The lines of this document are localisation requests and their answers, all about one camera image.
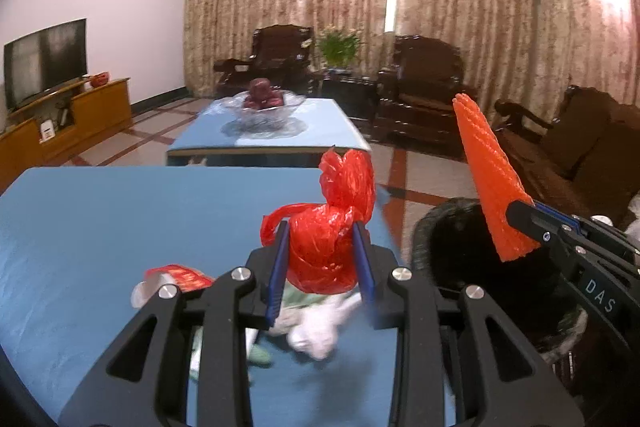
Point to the dark wooden side table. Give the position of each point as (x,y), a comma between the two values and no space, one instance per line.
(357,96)

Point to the orange foam fruit net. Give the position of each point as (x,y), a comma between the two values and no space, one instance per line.
(497,184)

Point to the red fruit in bowl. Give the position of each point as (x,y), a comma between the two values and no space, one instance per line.
(262,95)

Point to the dark wooden armchair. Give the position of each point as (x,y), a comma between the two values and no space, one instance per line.
(280,53)
(416,91)

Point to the red plastic bag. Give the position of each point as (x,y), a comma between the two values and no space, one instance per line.
(320,252)

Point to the long wooden sofa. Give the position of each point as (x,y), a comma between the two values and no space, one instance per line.
(584,162)

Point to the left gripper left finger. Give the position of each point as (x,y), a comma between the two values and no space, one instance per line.
(269,266)

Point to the flat screen television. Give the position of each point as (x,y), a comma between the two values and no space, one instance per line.
(40,62)

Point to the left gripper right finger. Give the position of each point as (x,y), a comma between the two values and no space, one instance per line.
(374,264)

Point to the red bowl on cabinet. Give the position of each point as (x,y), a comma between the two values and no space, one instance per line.
(99,80)

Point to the left dark wooden armchair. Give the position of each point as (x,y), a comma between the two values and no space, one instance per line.
(280,53)

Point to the black lined trash bin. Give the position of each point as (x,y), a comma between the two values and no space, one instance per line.
(452,246)

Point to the light green rubber glove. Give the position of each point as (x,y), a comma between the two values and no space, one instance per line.
(295,304)

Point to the white tissue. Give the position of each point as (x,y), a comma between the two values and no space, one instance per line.
(310,322)

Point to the glass fruit bowl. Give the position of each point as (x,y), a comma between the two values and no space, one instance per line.
(275,122)

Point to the far blue tablecloth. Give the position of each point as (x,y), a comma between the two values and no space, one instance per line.
(314,126)

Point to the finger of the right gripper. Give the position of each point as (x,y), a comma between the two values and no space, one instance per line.
(555,226)

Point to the wooden tv cabinet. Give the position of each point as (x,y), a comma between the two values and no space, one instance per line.
(62,124)

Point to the white items on sofa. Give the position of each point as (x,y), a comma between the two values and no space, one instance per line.
(630,224)

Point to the right dark wooden armchair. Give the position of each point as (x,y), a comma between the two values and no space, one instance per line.
(416,91)

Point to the red white paper cup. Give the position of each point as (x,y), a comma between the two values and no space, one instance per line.
(185,278)

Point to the green potted plant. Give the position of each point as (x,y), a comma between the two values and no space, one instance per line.
(338,47)

